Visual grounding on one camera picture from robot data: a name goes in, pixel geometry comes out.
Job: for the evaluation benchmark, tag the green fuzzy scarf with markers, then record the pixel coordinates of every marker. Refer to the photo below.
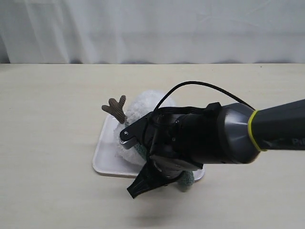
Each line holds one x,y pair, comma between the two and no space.
187,177

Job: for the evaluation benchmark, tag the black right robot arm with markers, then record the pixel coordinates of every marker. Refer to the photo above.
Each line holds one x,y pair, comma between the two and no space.
246,132

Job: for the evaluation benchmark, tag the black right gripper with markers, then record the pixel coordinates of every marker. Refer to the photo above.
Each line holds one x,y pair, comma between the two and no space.
178,141

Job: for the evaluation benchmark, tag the white plush snowman toy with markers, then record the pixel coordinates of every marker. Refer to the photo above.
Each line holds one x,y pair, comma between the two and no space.
142,104

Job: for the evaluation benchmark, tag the white rectangular plastic tray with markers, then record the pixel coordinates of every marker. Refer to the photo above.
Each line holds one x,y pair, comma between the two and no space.
105,160

